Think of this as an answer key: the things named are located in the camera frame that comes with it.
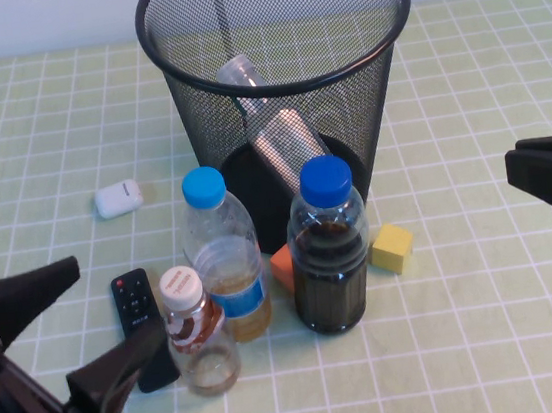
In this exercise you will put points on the white-capped clear bottle green label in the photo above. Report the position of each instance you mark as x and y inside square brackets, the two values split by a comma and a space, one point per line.
[288, 139]

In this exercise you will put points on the small white-capped bottle brown label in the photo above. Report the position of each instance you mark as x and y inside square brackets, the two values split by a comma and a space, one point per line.
[195, 327]

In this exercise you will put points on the white earbuds case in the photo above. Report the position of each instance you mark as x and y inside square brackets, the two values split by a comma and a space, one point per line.
[118, 199]

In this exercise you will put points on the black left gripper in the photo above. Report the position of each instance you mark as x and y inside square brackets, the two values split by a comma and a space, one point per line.
[24, 409]

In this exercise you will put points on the yellow cube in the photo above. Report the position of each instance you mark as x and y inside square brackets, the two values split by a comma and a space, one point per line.
[392, 250]

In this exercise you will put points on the black remote control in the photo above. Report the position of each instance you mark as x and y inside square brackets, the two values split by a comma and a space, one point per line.
[134, 299]

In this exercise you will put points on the black mesh wastebasket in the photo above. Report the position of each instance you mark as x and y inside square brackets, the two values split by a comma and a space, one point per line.
[205, 124]

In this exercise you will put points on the light-blue-capped bottle yellow liquid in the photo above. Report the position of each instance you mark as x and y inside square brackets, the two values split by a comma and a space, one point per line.
[219, 233]

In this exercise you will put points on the green checkered tablecloth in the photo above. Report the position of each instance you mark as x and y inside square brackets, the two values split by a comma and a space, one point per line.
[477, 368]

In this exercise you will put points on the dark-blue-capped bottle dark liquid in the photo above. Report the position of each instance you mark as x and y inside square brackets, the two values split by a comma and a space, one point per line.
[331, 270]

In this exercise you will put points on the orange cube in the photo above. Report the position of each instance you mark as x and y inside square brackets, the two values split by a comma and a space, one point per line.
[282, 268]

